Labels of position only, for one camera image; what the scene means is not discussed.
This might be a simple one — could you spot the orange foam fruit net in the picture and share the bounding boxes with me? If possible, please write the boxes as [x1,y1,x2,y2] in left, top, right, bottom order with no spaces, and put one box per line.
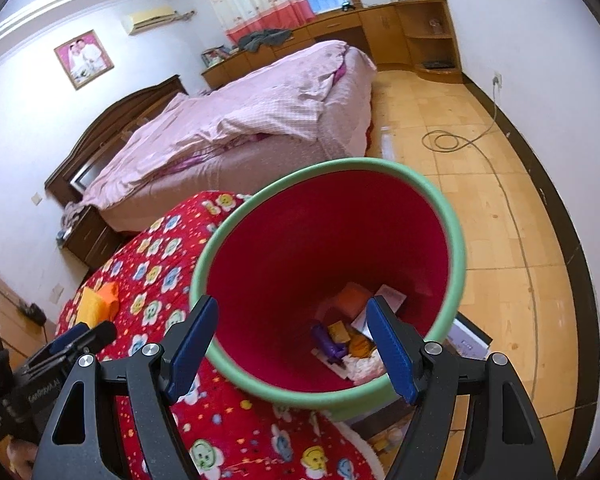
[99,282,121,311]

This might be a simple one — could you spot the red smiley flower blanket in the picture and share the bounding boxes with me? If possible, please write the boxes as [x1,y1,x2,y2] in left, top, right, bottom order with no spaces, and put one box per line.
[55,190,386,480]

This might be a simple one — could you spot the purple plastic wrapper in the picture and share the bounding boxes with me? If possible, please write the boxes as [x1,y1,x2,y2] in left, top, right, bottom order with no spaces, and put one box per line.
[311,322,346,363]

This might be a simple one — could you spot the bed with pink blanket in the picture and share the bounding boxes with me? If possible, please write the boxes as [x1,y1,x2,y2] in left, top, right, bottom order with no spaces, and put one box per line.
[80,40,378,208]

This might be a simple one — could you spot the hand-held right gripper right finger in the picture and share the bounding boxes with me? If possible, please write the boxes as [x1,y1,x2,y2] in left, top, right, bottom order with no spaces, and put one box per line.
[365,295,558,480]

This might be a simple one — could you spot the dark wooden headboard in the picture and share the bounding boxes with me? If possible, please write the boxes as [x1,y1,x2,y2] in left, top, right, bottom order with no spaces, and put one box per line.
[45,74,188,206]

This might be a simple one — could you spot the dark wooden nightstand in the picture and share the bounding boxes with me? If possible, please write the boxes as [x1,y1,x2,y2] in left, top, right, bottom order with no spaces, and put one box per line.
[60,205,131,268]

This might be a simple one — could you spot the long wooden desk cabinet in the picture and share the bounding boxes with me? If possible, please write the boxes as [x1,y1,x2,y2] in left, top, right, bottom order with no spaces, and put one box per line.
[201,2,406,88]

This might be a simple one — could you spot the wall air conditioner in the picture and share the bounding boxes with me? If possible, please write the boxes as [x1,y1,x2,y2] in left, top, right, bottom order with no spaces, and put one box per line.
[120,5,177,36]

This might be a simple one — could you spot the red bucket with green rim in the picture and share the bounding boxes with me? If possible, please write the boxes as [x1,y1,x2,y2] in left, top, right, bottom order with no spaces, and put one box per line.
[189,157,468,408]

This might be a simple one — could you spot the white cardboard box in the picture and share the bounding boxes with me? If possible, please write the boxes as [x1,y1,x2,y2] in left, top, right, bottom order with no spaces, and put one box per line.
[447,312,493,361]

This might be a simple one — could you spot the floral curtain with red hem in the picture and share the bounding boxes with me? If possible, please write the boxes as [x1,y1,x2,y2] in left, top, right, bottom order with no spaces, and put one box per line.
[200,0,315,46]

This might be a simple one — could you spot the black power adapter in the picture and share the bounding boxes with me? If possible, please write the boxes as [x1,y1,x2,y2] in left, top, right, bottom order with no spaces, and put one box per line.
[17,300,48,326]

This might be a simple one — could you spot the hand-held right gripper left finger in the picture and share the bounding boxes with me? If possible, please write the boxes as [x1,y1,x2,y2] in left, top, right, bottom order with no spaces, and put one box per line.
[30,294,220,480]

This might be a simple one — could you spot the wooden corner shelf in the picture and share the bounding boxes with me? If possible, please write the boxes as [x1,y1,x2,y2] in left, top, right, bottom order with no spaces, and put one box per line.
[395,0,465,85]

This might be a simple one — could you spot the pink cloth pile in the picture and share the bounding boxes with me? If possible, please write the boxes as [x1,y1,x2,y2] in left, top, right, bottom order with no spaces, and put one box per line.
[62,200,93,231]

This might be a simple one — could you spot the dark grey clothes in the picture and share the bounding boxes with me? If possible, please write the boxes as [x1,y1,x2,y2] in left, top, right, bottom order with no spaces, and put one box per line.
[237,29,293,53]

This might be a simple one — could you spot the person's left hand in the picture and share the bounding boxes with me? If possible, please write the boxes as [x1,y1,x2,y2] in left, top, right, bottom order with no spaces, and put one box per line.
[5,439,38,480]

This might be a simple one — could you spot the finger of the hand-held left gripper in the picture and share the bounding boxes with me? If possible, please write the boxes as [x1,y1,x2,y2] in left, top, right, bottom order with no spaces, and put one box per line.
[45,324,91,358]
[77,321,118,357]

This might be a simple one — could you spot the framed wall photo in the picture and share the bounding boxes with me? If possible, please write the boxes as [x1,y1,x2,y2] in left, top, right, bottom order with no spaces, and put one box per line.
[54,29,115,91]

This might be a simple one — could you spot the small photo frame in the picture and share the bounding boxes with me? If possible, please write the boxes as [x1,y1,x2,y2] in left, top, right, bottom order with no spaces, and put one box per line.
[202,46,241,66]

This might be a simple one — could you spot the grey floor cable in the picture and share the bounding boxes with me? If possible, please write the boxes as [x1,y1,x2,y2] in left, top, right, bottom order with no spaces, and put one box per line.
[420,82,538,396]

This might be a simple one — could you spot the white box with blue-green print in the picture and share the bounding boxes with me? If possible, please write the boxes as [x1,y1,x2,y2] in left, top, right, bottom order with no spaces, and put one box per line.
[352,285,408,341]

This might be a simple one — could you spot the bed mattress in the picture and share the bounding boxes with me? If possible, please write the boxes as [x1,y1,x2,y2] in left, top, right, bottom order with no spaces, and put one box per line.
[100,55,378,233]

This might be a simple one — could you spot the orange wrapper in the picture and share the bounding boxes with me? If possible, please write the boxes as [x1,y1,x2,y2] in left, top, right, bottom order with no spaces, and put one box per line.
[349,335,376,360]

